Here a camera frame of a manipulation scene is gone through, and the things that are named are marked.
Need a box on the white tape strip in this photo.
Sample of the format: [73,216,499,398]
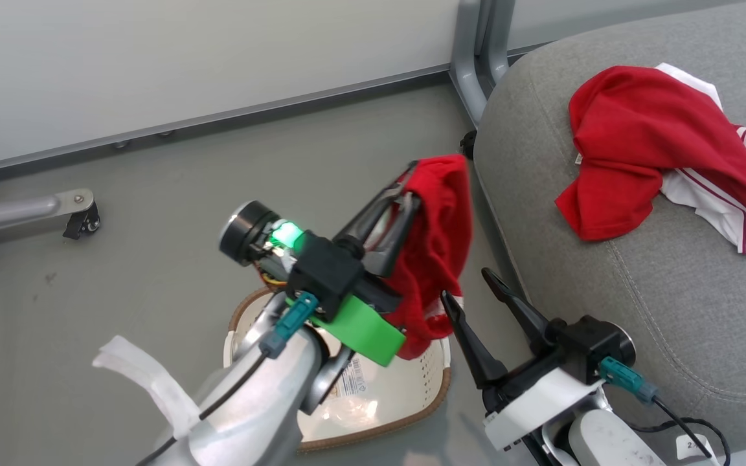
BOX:
[92,335,200,442]

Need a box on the white laundry basket brown rim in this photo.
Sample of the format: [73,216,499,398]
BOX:
[223,287,452,453]

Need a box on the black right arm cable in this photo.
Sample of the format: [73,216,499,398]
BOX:
[631,395,732,466]

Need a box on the small red garment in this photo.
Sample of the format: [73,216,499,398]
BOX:
[379,154,475,361]

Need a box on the black caster with silver bracket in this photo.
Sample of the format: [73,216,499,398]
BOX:
[63,203,101,241]

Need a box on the grey tubular partition foot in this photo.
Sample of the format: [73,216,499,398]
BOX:
[0,188,96,236]

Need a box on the teal right camera connector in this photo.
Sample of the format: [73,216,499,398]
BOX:
[599,357,661,405]

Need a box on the grey fabric sofa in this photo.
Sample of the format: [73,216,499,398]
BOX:
[473,0,746,455]

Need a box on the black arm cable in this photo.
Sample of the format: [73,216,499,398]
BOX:
[631,395,732,466]
[136,349,278,466]

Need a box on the red shirt with white trim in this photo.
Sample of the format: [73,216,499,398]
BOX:
[554,62,746,255]

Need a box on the teal camera connector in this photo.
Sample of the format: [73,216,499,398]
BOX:
[259,291,320,361]
[599,357,661,405]

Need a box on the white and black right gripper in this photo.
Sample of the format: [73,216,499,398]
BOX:
[440,267,607,452]

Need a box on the grey partition bottom rail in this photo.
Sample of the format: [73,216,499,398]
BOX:
[0,62,462,176]

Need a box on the teal left camera connector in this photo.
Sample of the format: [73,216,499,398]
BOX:
[259,291,320,361]

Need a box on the white basket label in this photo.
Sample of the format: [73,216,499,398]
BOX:
[333,355,369,397]

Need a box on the grey partition post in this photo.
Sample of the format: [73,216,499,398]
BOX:
[449,0,517,128]

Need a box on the white cable tag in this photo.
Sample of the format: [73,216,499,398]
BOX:
[675,433,714,458]

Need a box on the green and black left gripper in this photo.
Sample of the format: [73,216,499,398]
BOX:
[220,162,423,368]

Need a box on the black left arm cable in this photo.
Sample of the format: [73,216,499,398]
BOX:
[136,349,278,466]

